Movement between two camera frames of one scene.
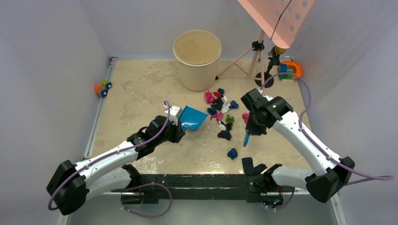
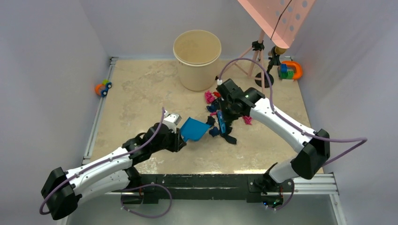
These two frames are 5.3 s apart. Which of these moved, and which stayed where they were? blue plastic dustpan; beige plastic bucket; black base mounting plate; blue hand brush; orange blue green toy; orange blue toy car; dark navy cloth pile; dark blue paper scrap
Moved: blue hand brush; dark navy cloth pile; dark blue paper scrap; blue plastic dustpan
Stayed: orange blue toy car; black base mounting plate; orange blue green toy; beige plastic bucket
